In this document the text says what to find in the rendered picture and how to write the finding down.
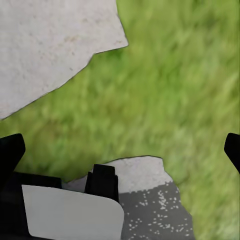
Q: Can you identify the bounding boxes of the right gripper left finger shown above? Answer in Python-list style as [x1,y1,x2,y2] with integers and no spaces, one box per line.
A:
[0,133,26,192]

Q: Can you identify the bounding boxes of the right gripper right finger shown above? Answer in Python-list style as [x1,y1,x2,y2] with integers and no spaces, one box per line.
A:
[224,132,240,172]

